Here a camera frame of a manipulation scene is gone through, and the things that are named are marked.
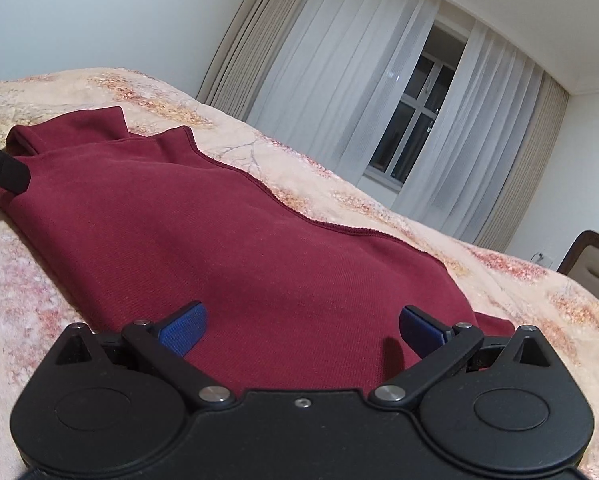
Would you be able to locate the dark red knit garment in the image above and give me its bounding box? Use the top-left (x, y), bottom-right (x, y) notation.
top-left (0, 107), bottom-right (514, 391)

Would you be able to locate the floral cream bed blanket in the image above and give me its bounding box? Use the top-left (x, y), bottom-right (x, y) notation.
top-left (0, 68), bottom-right (599, 479)

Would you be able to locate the white sheer right curtain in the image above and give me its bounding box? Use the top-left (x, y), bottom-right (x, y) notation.
top-left (392, 22), bottom-right (543, 243)

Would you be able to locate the white sheer curtain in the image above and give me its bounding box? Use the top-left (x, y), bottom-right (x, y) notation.
top-left (247, 0), bottom-right (439, 183)
top-left (392, 22), bottom-right (543, 243)

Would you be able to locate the brown padded headboard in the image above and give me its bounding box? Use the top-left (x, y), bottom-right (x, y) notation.
top-left (557, 230), bottom-right (599, 292)

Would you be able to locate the beige right drape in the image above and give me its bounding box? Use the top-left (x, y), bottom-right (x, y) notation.
top-left (473, 73), bottom-right (569, 252)

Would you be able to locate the beige drape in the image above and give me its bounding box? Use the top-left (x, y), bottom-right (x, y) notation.
top-left (197, 0), bottom-right (305, 120)
top-left (473, 73), bottom-right (569, 252)

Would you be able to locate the beige left drape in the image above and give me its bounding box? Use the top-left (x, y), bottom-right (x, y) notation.
top-left (197, 0), bottom-right (305, 120)

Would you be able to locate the white sheer left curtain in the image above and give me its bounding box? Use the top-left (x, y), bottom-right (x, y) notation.
top-left (247, 0), bottom-right (439, 183)

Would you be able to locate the white wall socket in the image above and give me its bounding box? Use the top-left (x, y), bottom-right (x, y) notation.
top-left (531, 252), bottom-right (554, 269)

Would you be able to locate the dark window with white frame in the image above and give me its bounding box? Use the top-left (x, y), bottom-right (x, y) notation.
top-left (365, 23), bottom-right (465, 192)

